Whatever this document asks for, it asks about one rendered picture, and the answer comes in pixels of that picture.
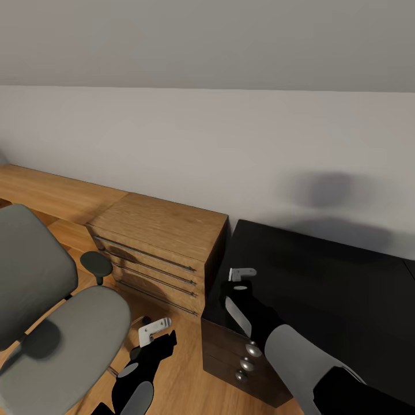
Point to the bookcase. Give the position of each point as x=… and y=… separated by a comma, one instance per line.
x=65, y=205
x=16, y=179

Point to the desk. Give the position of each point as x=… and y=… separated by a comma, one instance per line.
x=354, y=304

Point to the swivel chair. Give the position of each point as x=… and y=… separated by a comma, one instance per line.
x=61, y=359

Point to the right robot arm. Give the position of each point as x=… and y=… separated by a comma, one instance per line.
x=320, y=383

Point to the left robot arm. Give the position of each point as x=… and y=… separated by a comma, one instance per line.
x=133, y=390

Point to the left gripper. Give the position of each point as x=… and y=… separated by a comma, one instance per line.
x=161, y=348

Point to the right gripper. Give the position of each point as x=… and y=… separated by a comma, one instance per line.
x=227, y=285

